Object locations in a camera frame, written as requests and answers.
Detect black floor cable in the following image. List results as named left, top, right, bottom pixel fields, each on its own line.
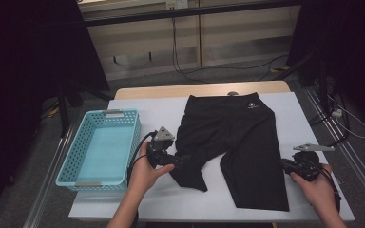
left=308, top=91, right=352, bottom=150

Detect person's left hand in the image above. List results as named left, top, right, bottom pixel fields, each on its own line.
left=127, top=141, right=176, bottom=198

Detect black crossbar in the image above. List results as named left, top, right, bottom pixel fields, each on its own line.
left=82, top=0, right=302, bottom=28

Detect white cable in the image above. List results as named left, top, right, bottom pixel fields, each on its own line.
left=327, top=94, right=365, bottom=140

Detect right hand-held gripper cable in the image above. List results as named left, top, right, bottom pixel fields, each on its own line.
left=310, top=161, right=343, bottom=214

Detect left hand-held gripper cable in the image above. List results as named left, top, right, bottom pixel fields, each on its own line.
left=125, top=130, right=158, bottom=228

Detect hand-held gripper cable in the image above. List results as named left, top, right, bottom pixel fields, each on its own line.
left=125, top=130, right=158, bottom=228
left=310, top=161, right=343, bottom=214

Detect black curtain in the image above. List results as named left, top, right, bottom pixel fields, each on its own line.
left=286, top=0, right=365, bottom=134
left=0, top=0, right=110, bottom=222

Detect light blue perforated basket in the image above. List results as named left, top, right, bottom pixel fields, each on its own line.
left=55, top=108, right=142, bottom=192

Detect beige cabinet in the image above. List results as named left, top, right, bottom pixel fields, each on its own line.
left=77, top=0, right=302, bottom=82

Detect black hanging cable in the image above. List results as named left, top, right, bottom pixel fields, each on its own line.
left=170, top=17, right=289, bottom=85

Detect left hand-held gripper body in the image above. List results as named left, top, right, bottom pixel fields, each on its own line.
left=147, top=125, right=178, bottom=169

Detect black stand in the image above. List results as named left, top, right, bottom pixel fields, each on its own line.
left=274, top=51, right=331, bottom=110
left=56, top=80, right=113, bottom=139

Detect wooden table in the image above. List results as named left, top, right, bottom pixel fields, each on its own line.
left=113, top=80, right=292, bottom=101

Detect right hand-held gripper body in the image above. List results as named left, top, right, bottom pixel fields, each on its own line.
left=285, top=143, right=336, bottom=182

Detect person's right hand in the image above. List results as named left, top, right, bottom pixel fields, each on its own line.
left=289, top=164, right=342, bottom=219

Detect white wall socket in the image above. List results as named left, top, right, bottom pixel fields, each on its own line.
left=165, top=0, right=189, bottom=10

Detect black shorts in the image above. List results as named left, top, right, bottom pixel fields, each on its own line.
left=169, top=92, right=291, bottom=213

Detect aluminium floor rail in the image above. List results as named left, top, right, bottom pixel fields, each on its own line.
left=23, top=124, right=76, bottom=228
left=302, top=86, right=365, bottom=207

